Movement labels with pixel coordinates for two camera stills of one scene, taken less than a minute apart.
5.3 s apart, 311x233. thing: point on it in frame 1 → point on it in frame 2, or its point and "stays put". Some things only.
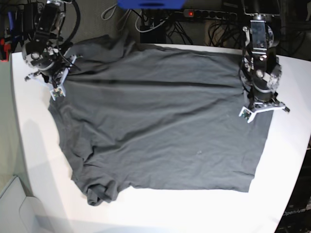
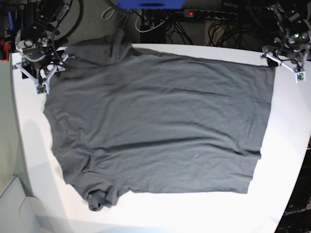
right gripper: (261, 106) → (275, 59)
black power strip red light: (212, 14) stays put
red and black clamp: (7, 47) stays put
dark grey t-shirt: (140, 117) stays put
